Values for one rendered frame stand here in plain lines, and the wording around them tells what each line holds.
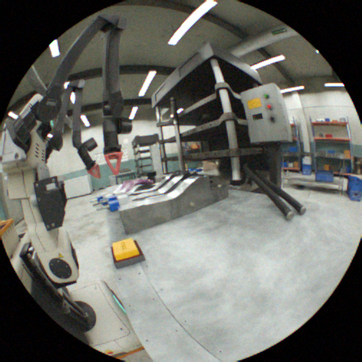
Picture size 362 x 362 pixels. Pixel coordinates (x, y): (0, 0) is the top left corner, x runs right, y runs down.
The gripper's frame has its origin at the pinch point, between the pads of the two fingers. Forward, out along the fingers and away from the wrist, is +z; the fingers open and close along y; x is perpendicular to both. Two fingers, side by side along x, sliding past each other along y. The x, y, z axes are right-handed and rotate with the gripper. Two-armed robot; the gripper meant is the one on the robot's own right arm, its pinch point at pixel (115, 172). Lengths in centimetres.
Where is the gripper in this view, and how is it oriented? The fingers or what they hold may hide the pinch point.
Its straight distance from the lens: 51.8
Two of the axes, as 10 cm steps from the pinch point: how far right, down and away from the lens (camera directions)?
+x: -8.5, 2.2, -4.8
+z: 1.5, 9.7, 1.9
